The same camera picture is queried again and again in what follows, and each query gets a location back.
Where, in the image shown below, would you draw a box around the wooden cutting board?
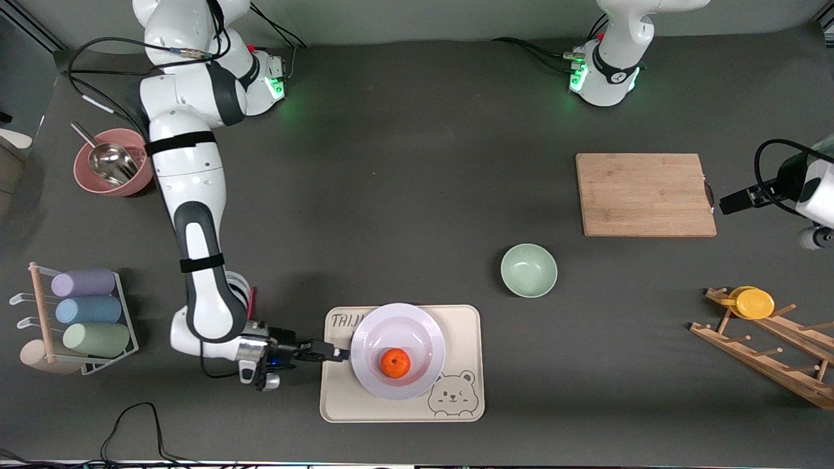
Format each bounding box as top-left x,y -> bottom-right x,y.
575,153 -> 718,238

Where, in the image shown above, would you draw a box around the cream tray with bear print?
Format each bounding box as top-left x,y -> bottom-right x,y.
319,304 -> 485,424

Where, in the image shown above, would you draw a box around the yellow cup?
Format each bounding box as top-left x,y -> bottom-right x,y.
719,285 -> 776,320

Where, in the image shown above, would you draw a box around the black arm base cables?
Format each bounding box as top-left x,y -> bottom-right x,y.
491,13 -> 611,76
246,3 -> 311,83

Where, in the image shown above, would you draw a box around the black looped cable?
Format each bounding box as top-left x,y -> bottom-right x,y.
100,402 -> 196,467

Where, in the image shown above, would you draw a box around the green cup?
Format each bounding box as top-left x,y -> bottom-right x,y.
63,322 -> 132,358

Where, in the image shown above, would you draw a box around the beige cup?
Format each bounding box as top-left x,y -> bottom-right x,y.
19,339 -> 83,376

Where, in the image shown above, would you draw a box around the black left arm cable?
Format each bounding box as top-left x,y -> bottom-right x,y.
754,138 -> 834,220

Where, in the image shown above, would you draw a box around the white wire cup rack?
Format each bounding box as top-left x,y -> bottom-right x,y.
9,262 -> 140,377

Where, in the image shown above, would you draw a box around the black left arm base cables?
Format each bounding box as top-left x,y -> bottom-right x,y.
491,13 -> 611,76

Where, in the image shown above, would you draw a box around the black right arm base cables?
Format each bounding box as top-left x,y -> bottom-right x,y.
246,3 -> 311,83

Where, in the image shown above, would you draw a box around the pale green bowl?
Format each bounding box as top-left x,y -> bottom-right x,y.
500,243 -> 558,299

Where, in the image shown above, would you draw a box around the white round plate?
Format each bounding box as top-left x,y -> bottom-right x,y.
350,302 -> 448,401

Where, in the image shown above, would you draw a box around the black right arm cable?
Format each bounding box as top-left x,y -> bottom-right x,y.
67,0 -> 230,134

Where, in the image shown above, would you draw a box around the purple cup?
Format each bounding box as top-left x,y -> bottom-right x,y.
51,268 -> 117,298

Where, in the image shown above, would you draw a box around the pink bowl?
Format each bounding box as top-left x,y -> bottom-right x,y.
73,128 -> 156,197

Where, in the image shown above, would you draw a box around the blue cup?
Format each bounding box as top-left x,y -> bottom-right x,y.
55,296 -> 123,326

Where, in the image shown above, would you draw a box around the metal scoop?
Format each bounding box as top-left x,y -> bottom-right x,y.
70,121 -> 139,186

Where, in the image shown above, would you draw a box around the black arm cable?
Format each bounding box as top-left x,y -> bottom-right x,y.
754,138 -> 834,220
67,0 -> 230,134

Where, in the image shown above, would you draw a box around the orange fruit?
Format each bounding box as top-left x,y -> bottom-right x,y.
381,347 -> 412,380

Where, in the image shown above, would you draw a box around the wooden peg drying rack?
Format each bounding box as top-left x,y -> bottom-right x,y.
689,287 -> 834,410

